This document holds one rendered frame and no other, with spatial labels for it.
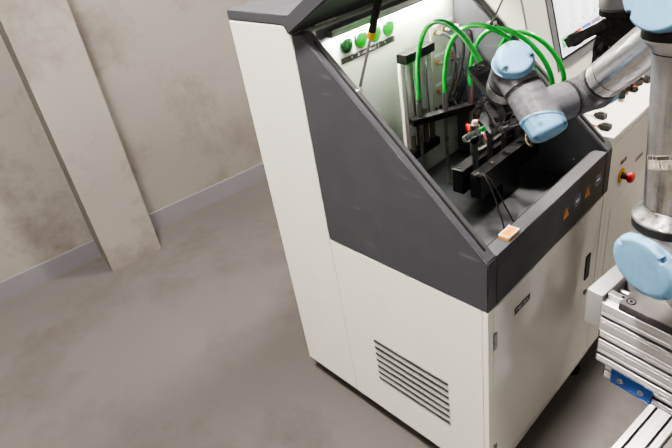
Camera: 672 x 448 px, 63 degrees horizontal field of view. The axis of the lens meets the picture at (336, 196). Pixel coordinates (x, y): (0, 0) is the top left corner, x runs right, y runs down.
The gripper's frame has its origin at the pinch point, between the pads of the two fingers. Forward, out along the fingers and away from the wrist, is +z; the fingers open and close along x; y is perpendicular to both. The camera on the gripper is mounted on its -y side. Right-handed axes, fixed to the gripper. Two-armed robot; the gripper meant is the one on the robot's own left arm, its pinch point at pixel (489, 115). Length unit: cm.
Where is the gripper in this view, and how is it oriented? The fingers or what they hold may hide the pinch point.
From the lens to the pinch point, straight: 145.0
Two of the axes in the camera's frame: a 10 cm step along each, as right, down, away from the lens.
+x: 9.2, -3.9, -0.5
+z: 1.5, 2.3, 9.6
